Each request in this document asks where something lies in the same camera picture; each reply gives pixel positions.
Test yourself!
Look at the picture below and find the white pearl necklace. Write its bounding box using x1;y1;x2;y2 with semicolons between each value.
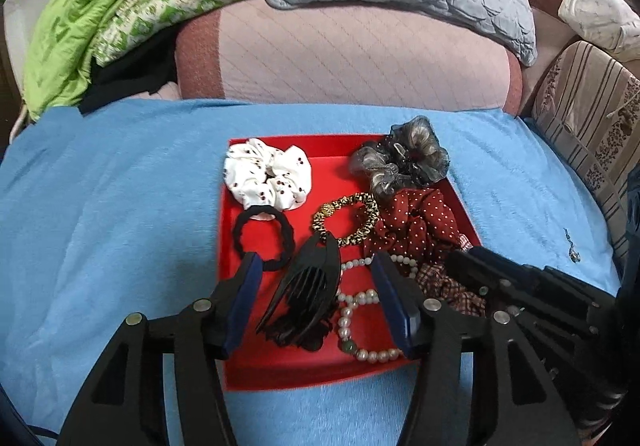
335;252;420;365

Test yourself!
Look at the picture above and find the red jewelry tray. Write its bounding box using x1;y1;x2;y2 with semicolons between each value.
217;134;480;391

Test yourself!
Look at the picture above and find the red white plaid scrunchie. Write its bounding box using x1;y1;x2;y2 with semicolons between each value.
416;261;486;317

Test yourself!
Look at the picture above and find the small silver earring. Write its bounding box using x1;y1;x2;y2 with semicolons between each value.
564;229;580;263

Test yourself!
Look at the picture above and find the black claw hair clip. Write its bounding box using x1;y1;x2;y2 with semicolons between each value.
256;233;342;353

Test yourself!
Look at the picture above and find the red polka dot scrunchie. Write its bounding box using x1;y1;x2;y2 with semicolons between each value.
362;188;461;263

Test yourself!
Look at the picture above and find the blue towel bed cover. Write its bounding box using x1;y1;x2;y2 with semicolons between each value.
1;100;620;431

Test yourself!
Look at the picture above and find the white dotted scrunchie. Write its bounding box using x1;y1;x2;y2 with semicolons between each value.
224;139;312;212

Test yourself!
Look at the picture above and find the grey organza scrunchie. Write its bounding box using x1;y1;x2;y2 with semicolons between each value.
349;115;450;200

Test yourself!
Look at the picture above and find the striped floral cushion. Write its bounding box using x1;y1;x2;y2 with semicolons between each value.
532;41;639;264

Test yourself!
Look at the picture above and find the pink quilted bolster pillow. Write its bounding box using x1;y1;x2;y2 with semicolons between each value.
175;0;523;114

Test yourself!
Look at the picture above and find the white floral pillow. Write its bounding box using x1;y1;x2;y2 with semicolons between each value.
558;0;639;62

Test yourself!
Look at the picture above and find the black hair tie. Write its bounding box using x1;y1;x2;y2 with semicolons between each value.
232;205;298;273

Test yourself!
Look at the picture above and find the gold black beaded bracelet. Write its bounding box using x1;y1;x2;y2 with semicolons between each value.
310;190;381;248

